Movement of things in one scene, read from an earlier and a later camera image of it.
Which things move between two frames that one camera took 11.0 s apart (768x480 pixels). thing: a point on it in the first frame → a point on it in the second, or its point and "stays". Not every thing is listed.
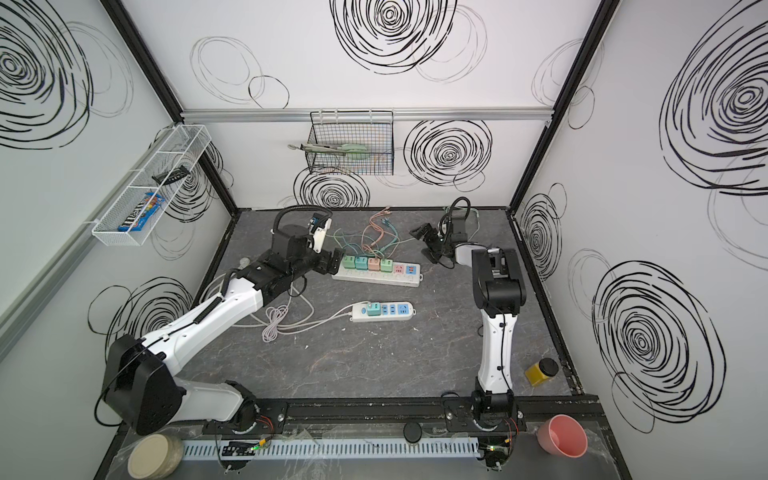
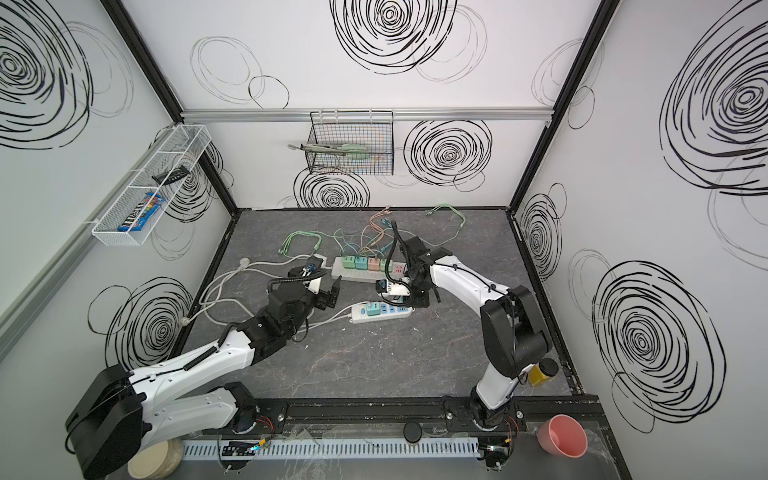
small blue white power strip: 388,312 stays
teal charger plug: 374,309 stays
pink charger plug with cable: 374,262 stays
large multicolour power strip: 403,274 stays
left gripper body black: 325,261 → 327,291
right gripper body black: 434,241 → 414,292
